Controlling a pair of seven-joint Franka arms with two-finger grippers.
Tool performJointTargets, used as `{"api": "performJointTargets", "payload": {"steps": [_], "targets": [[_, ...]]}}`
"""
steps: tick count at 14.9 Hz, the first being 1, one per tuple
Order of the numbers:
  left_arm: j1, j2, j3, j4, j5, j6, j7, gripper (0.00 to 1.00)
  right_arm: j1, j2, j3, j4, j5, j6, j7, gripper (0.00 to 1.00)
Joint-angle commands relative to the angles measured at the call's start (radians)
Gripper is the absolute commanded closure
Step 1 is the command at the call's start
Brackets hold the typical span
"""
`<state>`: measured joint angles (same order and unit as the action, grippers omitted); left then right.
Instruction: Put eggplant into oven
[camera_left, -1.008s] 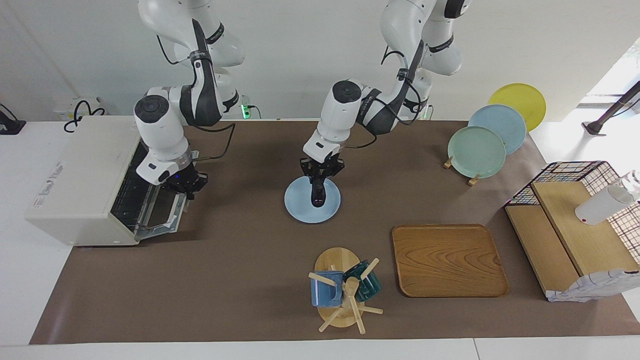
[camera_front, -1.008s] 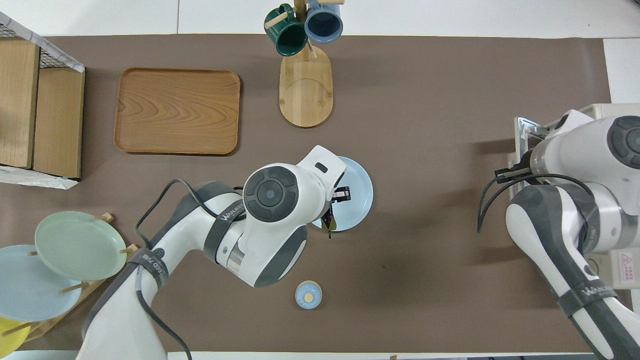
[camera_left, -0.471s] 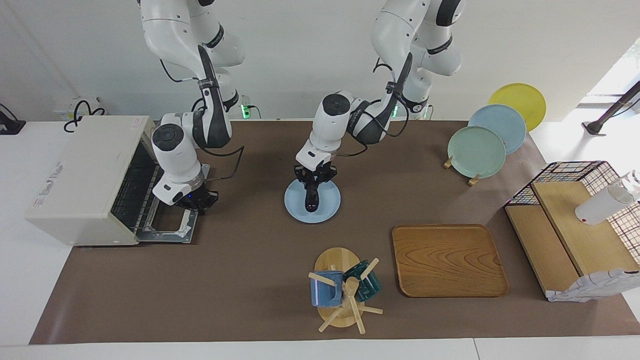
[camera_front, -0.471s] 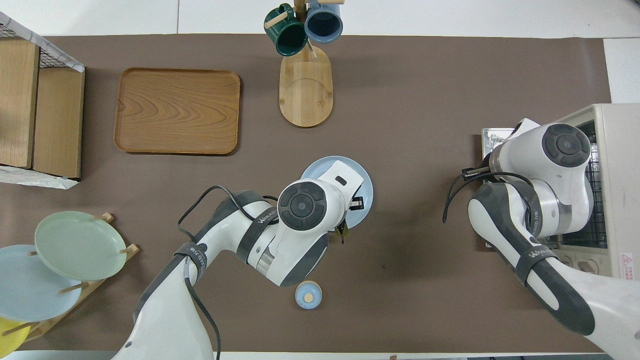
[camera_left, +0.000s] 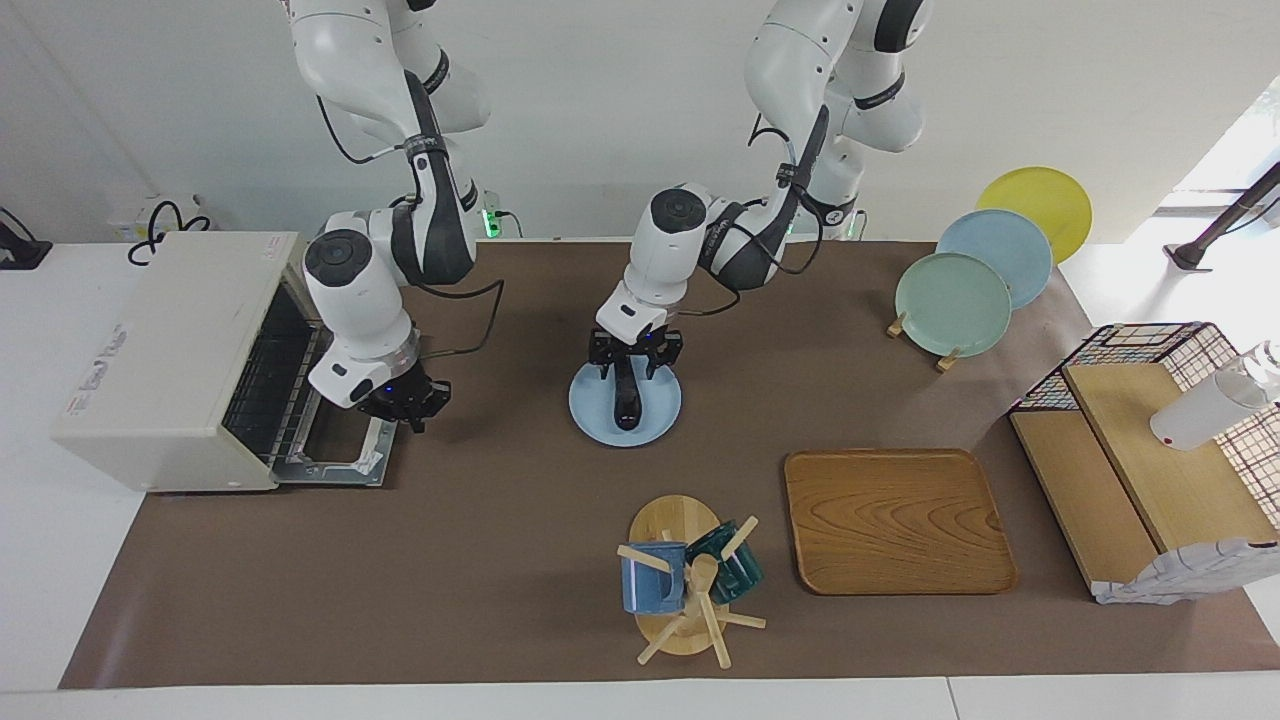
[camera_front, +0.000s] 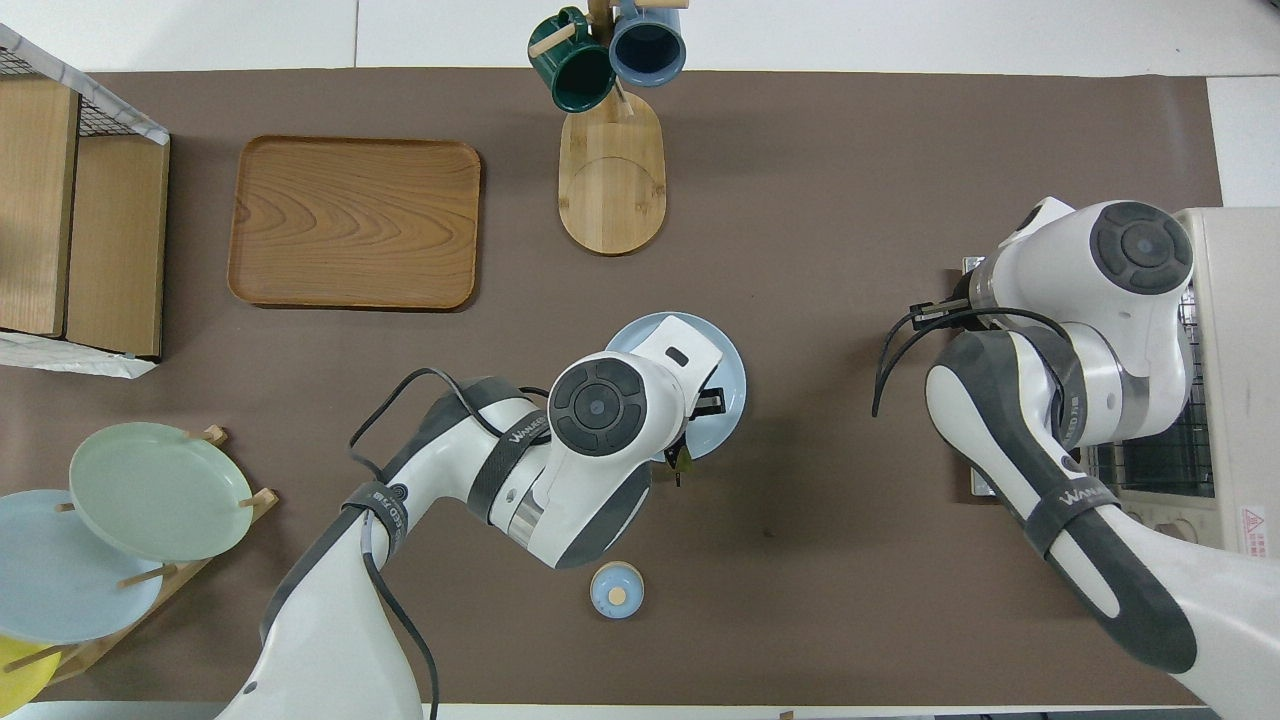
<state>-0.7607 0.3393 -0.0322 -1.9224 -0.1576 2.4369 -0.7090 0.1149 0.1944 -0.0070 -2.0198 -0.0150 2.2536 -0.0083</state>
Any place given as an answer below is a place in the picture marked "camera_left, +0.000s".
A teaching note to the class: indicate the light blue round plate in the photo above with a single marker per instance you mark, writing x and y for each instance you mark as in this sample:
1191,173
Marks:
662,410

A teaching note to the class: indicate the dark purple eggplant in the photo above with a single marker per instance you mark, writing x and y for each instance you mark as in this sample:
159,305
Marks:
627,400

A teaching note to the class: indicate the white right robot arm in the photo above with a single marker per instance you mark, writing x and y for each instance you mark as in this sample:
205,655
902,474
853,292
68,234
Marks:
355,290

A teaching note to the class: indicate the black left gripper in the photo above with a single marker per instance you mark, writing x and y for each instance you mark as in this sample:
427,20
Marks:
635,348

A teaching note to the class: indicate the pale green plate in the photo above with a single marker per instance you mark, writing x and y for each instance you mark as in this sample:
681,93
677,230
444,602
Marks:
950,305

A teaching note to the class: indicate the blue mug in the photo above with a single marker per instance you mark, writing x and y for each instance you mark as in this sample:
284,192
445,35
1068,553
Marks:
650,590

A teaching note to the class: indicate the wooden plate rack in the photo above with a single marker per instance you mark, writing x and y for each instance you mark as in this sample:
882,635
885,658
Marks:
948,360

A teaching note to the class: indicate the white bottle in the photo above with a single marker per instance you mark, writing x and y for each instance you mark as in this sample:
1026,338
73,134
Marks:
1200,415

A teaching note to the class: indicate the brown table mat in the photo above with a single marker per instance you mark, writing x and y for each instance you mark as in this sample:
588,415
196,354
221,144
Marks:
500,500

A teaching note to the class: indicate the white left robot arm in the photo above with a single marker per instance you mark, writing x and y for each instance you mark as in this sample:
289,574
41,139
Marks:
670,250

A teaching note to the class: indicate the beige toaster oven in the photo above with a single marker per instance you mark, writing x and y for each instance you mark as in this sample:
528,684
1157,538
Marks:
170,340

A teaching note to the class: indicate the black stand pole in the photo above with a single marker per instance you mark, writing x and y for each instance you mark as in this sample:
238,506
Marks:
1190,255

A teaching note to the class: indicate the wooden mug tree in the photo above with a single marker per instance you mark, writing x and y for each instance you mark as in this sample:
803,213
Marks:
675,520

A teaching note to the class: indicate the wooden shelf unit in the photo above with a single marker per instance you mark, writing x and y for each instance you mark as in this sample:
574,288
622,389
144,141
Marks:
1150,480

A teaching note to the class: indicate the wooden serving tray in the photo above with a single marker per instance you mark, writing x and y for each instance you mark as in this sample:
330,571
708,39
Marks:
900,520

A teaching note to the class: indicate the black clamp mount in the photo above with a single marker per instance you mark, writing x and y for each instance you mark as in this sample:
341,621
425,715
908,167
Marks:
20,255

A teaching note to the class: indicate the pale blue racked plate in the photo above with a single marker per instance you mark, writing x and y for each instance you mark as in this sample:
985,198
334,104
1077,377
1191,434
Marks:
1010,240

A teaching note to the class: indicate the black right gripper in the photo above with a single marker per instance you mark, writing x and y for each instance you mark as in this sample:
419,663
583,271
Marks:
405,395

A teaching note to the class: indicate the yellow plate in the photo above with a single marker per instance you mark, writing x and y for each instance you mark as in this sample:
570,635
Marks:
1040,195

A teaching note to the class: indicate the oven glass door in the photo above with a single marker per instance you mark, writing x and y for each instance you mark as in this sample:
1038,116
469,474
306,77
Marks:
330,470

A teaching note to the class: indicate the dark green mug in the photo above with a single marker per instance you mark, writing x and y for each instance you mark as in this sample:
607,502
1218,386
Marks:
742,572

